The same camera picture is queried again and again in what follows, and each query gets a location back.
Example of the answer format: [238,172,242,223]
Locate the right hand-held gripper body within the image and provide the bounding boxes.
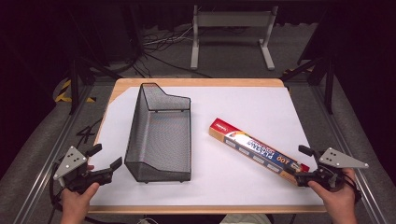
[307,147,370,192]

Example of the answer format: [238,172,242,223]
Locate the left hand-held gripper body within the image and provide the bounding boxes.
[52,146,114,194]

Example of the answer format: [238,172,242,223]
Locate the black wire mesh basket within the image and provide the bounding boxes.
[123,82,192,184]

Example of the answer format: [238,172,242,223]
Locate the long plastic wrap box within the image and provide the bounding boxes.
[208,117,311,187]

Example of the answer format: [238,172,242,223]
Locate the person's left hand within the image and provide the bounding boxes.
[59,163,101,219]

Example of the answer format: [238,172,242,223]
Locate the person's right hand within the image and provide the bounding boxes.
[307,167,359,219]

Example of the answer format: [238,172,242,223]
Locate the black tripod stand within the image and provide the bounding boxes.
[279,55,336,116]
[66,54,123,116]

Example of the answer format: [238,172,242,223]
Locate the white paper sheet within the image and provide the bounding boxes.
[89,86,325,207]

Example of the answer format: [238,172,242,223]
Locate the grey metal stand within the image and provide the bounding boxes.
[190,4,279,71]

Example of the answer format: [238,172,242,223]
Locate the aluminium floor rail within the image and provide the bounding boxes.
[311,84,389,224]
[12,84,96,224]

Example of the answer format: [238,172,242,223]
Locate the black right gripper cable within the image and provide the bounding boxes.
[342,171,362,203]

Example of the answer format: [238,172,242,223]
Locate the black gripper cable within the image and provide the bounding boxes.
[48,161,68,217]
[342,171,362,203]

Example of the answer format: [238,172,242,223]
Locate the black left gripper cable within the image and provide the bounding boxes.
[48,161,68,217]

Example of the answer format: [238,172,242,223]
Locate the black floor cable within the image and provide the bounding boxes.
[134,50,214,78]

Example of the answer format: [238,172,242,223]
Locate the white floor cables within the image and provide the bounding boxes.
[142,26,194,48]

